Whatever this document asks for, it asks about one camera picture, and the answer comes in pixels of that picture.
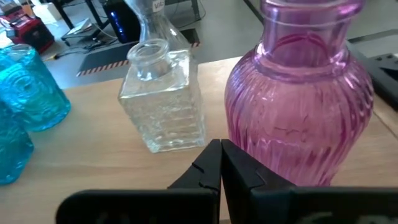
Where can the clear square glass vase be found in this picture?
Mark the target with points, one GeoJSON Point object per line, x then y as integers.
{"type": "Point", "coordinates": [161, 102]}

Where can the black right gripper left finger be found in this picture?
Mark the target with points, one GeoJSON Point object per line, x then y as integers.
{"type": "Point", "coordinates": [202, 177]}

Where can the tall teal embossed glass vase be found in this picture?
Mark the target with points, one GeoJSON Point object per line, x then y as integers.
{"type": "Point", "coordinates": [12, 149]}

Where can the black computer tower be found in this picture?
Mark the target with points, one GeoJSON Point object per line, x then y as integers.
{"type": "Point", "coordinates": [122, 21]}

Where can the red tool box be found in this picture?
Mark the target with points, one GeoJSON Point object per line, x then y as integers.
{"type": "Point", "coordinates": [31, 31]}

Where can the pink swirl-ribbed glass vase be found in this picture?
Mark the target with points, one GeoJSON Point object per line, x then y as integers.
{"type": "Point", "coordinates": [298, 109]}

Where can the tall clear glass vase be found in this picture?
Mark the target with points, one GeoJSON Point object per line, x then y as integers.
{"type": "Point", "coordinates": [155, 28]}

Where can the hazard-striped black floor mat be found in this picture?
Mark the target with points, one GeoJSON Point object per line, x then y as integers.
{"type": "Point", "coordinates": [99, 56]}

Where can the grey laptop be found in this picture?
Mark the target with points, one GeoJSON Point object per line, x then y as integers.
{"type": "Point", "coordinates": [77, 29]}

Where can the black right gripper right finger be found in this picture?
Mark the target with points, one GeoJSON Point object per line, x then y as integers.
{"type": "Point", "coordinates": [245, 189]}

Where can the white box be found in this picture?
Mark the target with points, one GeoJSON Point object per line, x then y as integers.
{"type": "Point", "coordinates": [46, 11]}

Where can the small teal glass jar vase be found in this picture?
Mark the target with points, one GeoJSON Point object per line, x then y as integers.
{"type": "Point", "coordinates": [31, 90]}

